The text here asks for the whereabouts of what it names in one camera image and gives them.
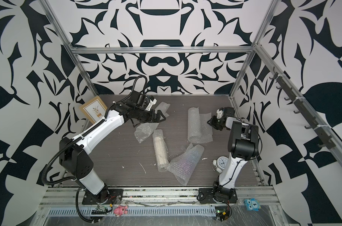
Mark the right circuit board with led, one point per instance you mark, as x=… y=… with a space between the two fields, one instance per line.
x=222 y=213

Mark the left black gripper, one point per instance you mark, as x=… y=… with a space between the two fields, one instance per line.
x=158 y=117

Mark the white vase in bubble wrap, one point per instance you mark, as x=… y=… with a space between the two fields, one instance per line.
x=161 y=151

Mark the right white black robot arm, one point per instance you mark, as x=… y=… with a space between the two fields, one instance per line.
x=243 y=146

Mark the black hook rail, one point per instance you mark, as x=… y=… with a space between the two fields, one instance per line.
x=315 y=122

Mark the wooden framed picture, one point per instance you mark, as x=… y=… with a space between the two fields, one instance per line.
x=94 y=110

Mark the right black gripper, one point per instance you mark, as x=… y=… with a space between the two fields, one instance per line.
x=213 y=123

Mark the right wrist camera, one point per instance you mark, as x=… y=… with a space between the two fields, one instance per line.
x=220 y=113

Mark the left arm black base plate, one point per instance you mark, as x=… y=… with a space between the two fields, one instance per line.
x=111 y=196

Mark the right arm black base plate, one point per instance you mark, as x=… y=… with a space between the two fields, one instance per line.
x=216 y=194

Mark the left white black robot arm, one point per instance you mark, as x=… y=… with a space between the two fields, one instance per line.
x=75 y=158

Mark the white slotted cable duct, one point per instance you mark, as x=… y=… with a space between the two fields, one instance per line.
x=134 y=211

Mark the left green circuit board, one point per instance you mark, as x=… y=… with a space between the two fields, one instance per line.
x=102 y=210

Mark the iridescent bubble wrap bundle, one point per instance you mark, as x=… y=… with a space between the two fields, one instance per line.
x=183 y=166

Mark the blue owl toy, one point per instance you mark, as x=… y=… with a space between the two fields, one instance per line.
x=252 y=204

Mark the white alarm clock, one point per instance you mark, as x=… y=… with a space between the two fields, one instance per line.
x=220 y=164

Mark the pink pig toy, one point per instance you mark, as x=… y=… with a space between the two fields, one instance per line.
x=121 y=210

